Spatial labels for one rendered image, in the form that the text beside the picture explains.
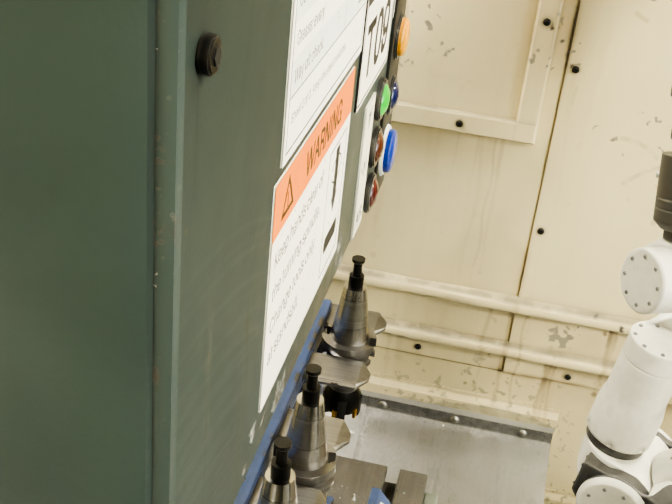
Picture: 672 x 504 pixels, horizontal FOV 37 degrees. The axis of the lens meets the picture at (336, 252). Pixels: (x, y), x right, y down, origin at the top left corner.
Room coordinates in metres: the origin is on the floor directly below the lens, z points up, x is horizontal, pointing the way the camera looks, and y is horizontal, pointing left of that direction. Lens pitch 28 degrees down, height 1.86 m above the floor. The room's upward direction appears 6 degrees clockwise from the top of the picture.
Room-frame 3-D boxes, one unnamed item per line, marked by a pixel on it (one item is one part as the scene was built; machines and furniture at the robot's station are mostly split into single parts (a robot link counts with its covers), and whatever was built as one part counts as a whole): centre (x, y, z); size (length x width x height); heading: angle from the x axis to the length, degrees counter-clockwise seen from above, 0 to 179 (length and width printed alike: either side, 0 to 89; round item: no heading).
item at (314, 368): (0.76, 0.01, 1.31); 0.02 x 0.02 x 0.03
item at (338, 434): (0.81, 0.00, 1.21); 0.07 x 0.05 x 0.01; 81
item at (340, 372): (0.92, -0.02, 1.21); 0.07 x 0.05 x 0.01; 81
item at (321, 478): (0.76, 0.01, 1.21); 0.06 x 0.06 x 0.03
